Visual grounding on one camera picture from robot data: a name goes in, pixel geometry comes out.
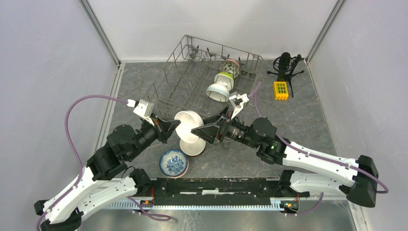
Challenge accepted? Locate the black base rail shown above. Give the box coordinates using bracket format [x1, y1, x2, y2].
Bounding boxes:
[151, 178, 310, 206]

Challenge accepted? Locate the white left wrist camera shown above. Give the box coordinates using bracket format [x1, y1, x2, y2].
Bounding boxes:
[127, 99, 154, 126]

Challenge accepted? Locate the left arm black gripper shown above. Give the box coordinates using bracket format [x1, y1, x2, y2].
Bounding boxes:
[128, 112, 182, 160]

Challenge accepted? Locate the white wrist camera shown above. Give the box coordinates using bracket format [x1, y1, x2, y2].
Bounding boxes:
[127, 99, 154, 126]
[229, 92, 249, 119]

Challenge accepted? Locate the grey wire dish rack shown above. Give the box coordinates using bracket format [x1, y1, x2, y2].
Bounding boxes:
[140, 35, 264, 119]

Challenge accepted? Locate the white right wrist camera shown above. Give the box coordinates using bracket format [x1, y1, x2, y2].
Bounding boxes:
[229, 92, 249, 119]

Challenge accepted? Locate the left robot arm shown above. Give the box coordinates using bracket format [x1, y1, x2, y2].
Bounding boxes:
[34, 116, 180, 231]

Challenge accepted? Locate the blue floral bowl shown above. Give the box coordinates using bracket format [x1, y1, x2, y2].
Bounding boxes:
[159, 149, 189, 178]

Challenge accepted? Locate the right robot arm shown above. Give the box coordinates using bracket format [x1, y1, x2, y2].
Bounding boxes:
[191, 108, 380, 208]

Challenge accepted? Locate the black microphone on tripod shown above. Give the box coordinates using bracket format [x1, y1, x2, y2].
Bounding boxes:
[267, 52, 305, 97]

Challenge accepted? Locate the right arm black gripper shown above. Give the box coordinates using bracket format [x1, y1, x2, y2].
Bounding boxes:
[191, 105, 260, 150]

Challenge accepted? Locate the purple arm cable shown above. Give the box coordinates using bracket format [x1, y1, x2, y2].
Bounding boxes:
[36, 95, 173, 231]
[248, 81, 390, 218]

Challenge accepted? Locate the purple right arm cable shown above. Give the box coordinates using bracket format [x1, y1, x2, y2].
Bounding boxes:
[248, 81, 390, 218]

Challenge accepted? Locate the yellow block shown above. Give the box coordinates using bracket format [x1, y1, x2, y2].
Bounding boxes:
[273, 81, 289, 101]

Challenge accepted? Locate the floral brown patterned bowl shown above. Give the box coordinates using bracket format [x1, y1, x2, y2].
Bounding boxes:
[219, 59, 241, 79]

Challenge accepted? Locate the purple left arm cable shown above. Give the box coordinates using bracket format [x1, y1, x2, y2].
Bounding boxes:
[36, 95, 173, 231]

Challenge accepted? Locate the green and white bowl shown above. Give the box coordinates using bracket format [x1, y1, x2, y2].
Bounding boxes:
[214, 72, 234, 91]

